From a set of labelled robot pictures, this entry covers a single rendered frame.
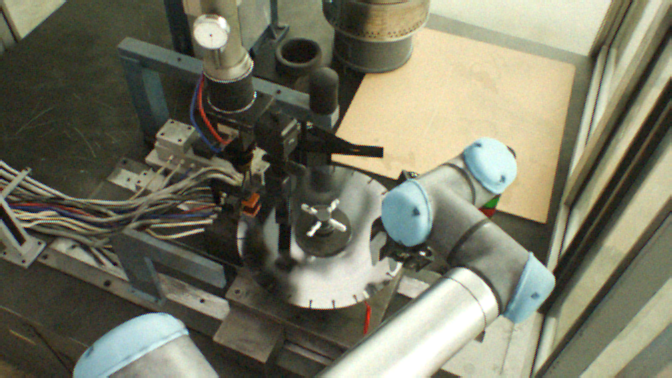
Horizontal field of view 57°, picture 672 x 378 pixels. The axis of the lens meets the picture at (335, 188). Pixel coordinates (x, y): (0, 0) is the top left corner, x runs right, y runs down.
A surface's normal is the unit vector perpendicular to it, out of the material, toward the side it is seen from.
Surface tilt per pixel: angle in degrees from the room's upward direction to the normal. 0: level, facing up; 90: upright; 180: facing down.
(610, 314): 90
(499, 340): 0
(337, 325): 0
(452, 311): 15
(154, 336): 25
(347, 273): 0
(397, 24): 90
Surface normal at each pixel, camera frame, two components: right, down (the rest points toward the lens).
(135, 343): 0.13, -0.71
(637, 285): -0.39, 0.72
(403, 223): -0.73, 0.34
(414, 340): 0.22, -0.46
